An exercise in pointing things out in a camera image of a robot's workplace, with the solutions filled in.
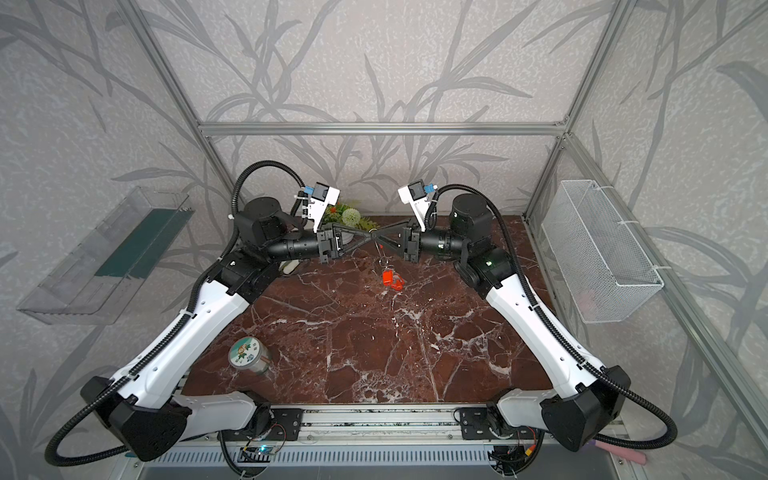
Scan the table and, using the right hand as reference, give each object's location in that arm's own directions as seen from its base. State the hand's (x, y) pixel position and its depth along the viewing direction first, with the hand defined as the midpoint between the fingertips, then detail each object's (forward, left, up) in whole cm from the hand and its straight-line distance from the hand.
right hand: (377, 229), depth 59 cm
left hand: (-2, +1, +1) cm, 3 cm away
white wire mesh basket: (-4, -48, -8) cm, 49 cm away
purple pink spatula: (-34, -56, -40) cm, 77 cm away
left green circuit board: (-34, +31, -44) cm, 64 cm away
